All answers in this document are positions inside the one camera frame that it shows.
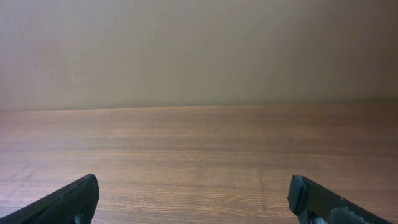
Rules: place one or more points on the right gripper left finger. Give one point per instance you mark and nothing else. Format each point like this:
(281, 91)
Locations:
(73, 203)

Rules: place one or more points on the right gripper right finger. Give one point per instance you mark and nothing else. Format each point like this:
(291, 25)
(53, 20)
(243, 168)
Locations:
(313, 203)

